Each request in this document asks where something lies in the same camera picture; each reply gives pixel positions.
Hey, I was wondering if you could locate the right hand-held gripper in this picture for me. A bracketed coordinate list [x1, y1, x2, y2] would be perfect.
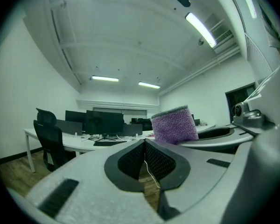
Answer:
[178, 57, 280, 155]

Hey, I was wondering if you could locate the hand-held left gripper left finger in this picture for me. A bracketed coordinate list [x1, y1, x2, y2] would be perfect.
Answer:
[25, 138, 164, 224]

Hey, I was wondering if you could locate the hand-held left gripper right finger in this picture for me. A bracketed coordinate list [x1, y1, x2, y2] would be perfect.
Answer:
[144, 138, 237, 221]

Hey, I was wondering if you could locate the black keyboard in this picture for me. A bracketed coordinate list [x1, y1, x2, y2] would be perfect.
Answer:
[93, 140, 127, 147]

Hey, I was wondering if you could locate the purple cloth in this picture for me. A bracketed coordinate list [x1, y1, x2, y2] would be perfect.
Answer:
[151, 105, 199, 146]

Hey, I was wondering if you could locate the thin black monitor stand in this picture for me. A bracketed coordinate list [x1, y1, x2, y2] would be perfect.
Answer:
[98, 133, 119, 141]

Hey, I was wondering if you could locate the dark glass door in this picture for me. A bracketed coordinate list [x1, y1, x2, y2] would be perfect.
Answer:
[225, 83, 257, 124]

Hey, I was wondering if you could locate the large curved black monitor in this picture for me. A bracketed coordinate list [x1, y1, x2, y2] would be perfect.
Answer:
[84, 110, 125, 136]

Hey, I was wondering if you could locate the black mesh swivel chair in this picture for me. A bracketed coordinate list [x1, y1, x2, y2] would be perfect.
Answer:
[33, 107, 70, 173]

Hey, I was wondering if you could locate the flat black monitor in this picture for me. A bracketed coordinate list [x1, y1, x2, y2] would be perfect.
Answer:
[65, 110, 87, 124]

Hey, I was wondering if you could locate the group of black office chairs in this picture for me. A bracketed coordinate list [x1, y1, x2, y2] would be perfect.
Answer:
[130, 117, 153, 132]

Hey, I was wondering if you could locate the white ceiling pipe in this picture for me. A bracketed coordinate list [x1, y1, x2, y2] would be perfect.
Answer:
[159, 47, 242, 95]

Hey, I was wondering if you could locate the long ceiling light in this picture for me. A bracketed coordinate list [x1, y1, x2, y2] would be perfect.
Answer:
[91, 76, 119, 82]
[185, 12, 217, 48]
[240, 0, 258, 19]
[138, 81, 161, 89]

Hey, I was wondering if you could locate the white ceiling air vent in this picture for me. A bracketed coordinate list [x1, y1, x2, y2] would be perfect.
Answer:
[213, 29, 240, 55]

